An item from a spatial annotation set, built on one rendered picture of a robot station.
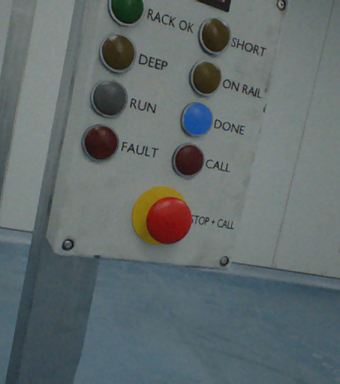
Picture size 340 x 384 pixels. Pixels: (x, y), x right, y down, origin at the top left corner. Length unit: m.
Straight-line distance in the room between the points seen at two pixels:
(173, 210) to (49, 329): 0.18
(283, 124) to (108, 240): 3.84
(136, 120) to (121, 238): 0.10
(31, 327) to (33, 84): 3.36
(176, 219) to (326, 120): 4.04
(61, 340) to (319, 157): 3.99
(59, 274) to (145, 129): 0.16
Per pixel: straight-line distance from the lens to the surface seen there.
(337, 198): 4.52
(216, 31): 0.42
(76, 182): 0.38
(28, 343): 0.49
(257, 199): 4.15
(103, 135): 0.38
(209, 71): 0.41
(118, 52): 0.38
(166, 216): 0.38
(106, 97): 0.38
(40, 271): 0.46
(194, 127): 0.40
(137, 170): 0.40
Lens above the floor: 0.96
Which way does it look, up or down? 5 degrees down
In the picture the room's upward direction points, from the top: 12 degrees clockwise
